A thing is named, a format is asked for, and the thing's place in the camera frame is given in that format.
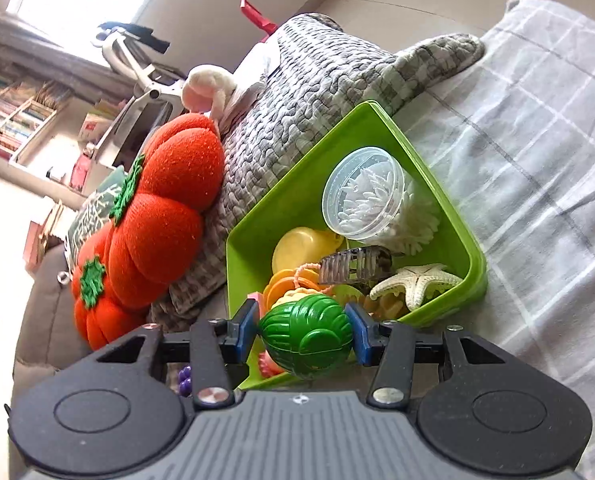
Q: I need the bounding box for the green toy corn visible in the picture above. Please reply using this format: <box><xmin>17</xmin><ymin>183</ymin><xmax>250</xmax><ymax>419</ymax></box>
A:
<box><xmin>258</xmin><ymin>285</ymin><xmax>354</xmax><ymax>380</ymax></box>

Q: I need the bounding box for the teal patterned pillow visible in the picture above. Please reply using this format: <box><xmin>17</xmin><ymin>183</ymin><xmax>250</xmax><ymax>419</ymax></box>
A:
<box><xmin>65</xmin><ymin>167</ymin><xmax>128</xmax><ymax>261</ymax></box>

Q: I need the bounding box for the grey sofa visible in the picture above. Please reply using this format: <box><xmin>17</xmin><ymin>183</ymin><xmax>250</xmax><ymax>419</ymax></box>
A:
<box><xmin>12</xmin><ymin>245</ymin><xmax>98</xmax><ymax>386</ymax></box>

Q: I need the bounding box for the white office chair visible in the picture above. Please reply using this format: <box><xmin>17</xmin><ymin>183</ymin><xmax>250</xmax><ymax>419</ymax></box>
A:
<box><xmin>92</xmin><ymin>21</ymin><xmax>188</xmax><ymax>111</ymax></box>

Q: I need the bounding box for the white bookshelf with books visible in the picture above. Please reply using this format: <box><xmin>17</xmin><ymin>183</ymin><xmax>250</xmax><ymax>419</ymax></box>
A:
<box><xmin>0</xmin><ymin>72</ymin><xmax>73</xmax><ymax>161</ymax></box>

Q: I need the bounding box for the white pink plush toy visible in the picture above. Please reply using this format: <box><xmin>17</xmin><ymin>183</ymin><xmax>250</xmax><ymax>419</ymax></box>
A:
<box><xmin>182</xmin><ymin>64</ymin><xmax>238</xmax><ymax>121</ymax></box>

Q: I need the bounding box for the grey checked quilt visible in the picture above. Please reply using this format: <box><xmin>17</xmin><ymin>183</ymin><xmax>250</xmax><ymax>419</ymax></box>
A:
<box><xmin>150</xmin><ymin>12</ymin><xmax>485</xmax><ymax>331</ymax></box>

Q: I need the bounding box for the yellow toy cup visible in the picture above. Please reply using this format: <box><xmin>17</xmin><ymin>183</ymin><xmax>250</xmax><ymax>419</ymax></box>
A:
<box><xmin>272</xmin><ymin>226</ymin><xmax>348</xmax><ymax>273</ymax></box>

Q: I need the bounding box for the green plastic box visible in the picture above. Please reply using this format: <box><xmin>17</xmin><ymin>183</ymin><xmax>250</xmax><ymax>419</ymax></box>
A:
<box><xmin>226</xmin><ymin>101</ymin><xmax>488</xmax><ymax>391</ymax></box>

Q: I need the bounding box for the pile of books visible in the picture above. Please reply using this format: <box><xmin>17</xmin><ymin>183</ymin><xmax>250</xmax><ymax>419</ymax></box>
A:
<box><xmin>22</xmin><ymin>200</ymin><xmax>66</xmax><ymax>271</ymax></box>

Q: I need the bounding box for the beige starfish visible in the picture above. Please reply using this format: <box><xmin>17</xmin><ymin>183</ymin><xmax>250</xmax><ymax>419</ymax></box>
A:
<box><xmin>369</xmin><ymin>263</ymin><xmax>463</xmax><ymax>311</ymax></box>

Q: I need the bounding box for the brown hair claw clip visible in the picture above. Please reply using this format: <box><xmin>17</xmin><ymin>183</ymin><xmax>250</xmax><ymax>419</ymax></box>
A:
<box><xmin>318</xmin><ymin>245</ymin><xmax>393</xmax><ymax>285</ymax></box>

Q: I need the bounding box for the clear cotton swab jar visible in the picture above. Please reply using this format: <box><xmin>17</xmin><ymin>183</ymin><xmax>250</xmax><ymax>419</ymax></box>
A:
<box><xmin>321</xmin><ymin>146</ymin><xmax>441</xmax><ymax>256</ymax></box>

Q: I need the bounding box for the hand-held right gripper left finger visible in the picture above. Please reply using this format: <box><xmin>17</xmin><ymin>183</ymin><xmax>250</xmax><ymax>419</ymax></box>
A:
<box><xmin>95</xmin><ymin>300</ymin><xmax>259</xmax><ymax>397</ymax></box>

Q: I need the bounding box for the grey curtain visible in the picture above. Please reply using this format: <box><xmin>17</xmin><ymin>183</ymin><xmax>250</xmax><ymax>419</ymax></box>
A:
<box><xmin>0</xmin><ymin>10</ymin><xmax>123</xmax><ymax>91</ymax></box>

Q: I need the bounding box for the large orange pumpkin cushion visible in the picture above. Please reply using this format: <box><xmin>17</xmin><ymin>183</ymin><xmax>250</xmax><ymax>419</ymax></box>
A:
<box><xmin>108</xmin><ymin>112</ymin><xmax>226</xmax><ymax>311</ymax></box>

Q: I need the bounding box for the small orange pumpkin cushion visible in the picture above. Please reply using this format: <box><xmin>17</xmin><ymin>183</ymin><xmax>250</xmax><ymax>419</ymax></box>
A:
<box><xmin>72</xmin><ymin>220</ymin><xmax>151</xmax><ymax>352</ymax></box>

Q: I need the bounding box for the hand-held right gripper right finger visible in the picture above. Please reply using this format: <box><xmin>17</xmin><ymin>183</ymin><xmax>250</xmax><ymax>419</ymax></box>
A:
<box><xmin>345</xmin><ymin>302</ymin><xmax>508</xmax><ymax>395</ymax></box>

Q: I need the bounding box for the red plastic object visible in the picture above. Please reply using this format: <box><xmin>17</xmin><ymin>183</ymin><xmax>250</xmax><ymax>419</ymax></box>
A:
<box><xmin>240</xmin><ymin>0</ymin><xmax>278</xmax><ymax>41</ymax></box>

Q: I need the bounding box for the red-orange plastic toy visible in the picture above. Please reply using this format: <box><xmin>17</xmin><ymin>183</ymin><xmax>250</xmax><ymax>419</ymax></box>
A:
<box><xmin>258</xmin><ymin>351</ymin><xmax>286</xmax><ymax>377</ymax></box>

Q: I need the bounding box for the white grid bed sheet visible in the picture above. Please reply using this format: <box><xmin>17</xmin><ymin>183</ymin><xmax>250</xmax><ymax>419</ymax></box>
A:
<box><xmin>392</xmin><ymin>0</ymin><xmax>595</xmax><ymax>461</ymax></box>

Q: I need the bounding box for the white desk with books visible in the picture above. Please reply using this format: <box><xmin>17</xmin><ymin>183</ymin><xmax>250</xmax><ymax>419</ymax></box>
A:
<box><xmin>48</xmin><ymin>95</ymin><xmax>178</xmax><ymax>196</ymax></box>

